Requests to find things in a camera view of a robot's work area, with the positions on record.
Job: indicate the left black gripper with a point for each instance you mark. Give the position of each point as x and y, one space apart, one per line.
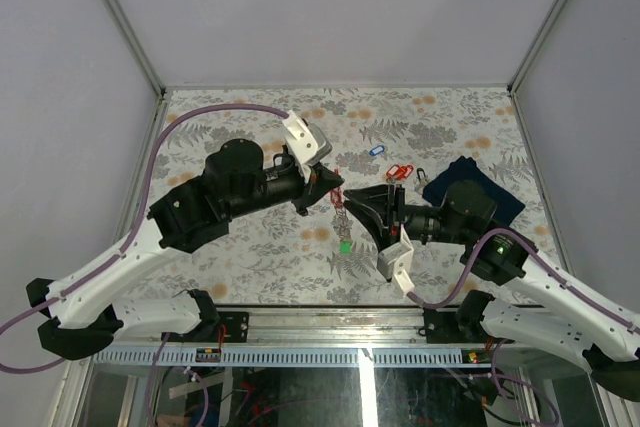
318 185

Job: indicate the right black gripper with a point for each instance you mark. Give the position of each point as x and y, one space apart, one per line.
383 209

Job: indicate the red key tag with key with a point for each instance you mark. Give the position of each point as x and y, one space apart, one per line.
337 200

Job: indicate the metal key holder red handle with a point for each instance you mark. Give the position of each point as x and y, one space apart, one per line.
342 225

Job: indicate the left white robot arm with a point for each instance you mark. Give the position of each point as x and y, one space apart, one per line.
87 311

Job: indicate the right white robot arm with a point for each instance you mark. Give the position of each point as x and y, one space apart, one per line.
583 327

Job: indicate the red key tags bunch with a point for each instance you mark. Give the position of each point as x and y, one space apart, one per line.
399 173

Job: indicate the blue key tag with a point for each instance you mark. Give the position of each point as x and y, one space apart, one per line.
377 150

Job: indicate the dark blue cloth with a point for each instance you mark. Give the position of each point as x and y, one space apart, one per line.
466 169

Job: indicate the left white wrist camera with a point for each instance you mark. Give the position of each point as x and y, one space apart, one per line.
306 143

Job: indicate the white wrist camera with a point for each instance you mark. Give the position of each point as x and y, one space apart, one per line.
394 263
306 143

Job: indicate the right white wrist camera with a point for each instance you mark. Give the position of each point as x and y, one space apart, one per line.
394 263

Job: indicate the aluminium front rail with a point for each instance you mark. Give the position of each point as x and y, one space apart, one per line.
338 326

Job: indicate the grey slotted cable duct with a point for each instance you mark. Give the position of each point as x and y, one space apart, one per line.
239 356

